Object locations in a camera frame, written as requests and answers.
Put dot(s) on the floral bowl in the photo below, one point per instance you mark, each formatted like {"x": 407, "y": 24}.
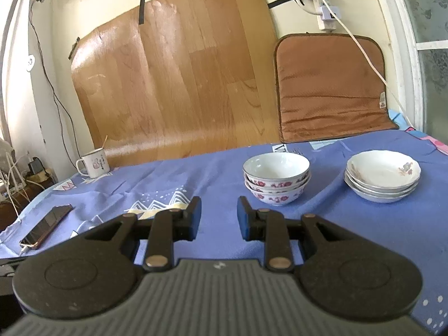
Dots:
{"x": 276, "y": 198}
{"x": 278, "y": 188}

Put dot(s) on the white plate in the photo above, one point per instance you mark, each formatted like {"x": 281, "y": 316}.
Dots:
{"x": 373, "y": 198}

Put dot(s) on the small floral plate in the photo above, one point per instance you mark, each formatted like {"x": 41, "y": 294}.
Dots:
{"x": 384, "y": 169}

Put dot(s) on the thin spoon handle in mug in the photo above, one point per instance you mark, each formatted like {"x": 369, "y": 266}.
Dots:
{"x": 104, "y": 142}

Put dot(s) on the white enamel mug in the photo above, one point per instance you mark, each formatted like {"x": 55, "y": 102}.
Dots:
{"x": 93, "y": 164}

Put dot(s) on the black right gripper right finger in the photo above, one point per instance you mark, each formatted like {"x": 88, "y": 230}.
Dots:
{"x": 343, "y": 273}

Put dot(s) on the black smartphone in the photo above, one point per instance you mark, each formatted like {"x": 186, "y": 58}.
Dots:
{"x": 36, "y": 236}

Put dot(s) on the blue patterned tablecloth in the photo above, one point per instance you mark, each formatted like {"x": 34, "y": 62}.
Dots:
{"x": 416, "y": 226}

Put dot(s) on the brown seat cushion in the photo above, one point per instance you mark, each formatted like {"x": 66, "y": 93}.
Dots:
{"x": 328, "y": 86}

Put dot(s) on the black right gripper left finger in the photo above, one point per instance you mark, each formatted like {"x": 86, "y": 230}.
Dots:
{"x": 100, "y": 268}

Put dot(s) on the large white bowl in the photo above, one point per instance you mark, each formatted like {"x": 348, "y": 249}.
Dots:
{"x": 276, "y": 168}

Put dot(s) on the large floral plate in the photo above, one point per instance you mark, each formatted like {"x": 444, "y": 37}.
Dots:
{"x": 380, "y": 192}

